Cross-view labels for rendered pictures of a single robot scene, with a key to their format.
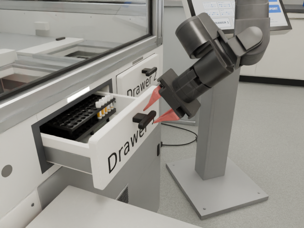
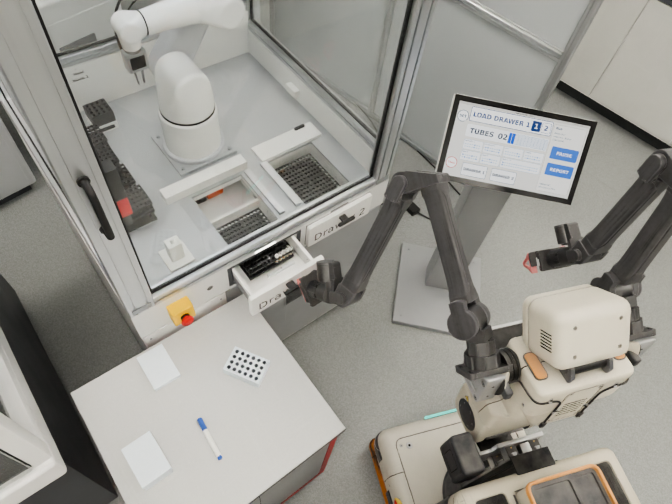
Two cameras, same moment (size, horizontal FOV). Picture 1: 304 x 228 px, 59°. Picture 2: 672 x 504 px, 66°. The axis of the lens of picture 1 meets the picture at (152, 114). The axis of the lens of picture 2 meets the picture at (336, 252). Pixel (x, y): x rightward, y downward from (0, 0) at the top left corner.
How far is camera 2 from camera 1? 1.29 m
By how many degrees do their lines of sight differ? 33
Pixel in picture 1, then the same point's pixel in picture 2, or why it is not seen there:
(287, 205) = not seen: hidden behind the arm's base
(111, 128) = (264, 293)
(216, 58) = (322, 295)
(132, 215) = (265, 332)
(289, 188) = not seen: hidden behind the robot
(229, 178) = not seen: hidden behind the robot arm
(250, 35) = (338, 298)
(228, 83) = (481, 215)
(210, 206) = (409, 315)
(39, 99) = (235, 257)
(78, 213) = (241, 316)
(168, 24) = (501, 57)
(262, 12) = (352, 288)
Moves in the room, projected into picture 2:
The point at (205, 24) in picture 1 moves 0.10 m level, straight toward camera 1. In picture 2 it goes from (329, 270) to (306, 292)
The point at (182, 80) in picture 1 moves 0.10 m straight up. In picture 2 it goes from (310, 288) to (312, 271)
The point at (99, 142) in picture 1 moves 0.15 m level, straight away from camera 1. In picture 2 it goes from (253, 300) to (270, 263)
